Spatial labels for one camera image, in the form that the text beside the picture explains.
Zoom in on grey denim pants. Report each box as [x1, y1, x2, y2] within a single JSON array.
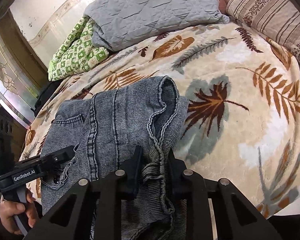
[[41, 76, 188, 239]]

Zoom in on person left hand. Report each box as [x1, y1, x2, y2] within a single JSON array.
[[0, 189, 39, 235]]

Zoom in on black garment on bed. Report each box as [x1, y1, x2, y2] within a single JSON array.
[[31, 80, 62, 117]]

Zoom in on beige leaf pattern blanket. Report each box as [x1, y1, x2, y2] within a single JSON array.
[[21, 22, 300, 217]]

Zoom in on green white patterned quilt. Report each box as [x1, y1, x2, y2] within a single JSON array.
[[47, 16, 109, 81]]

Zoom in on grey quilted comforter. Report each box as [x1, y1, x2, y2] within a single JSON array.
[[84, 0, 230, 51]]

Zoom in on striped beige pillow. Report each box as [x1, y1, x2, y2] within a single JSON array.
[[226, 0, 300, 64]]

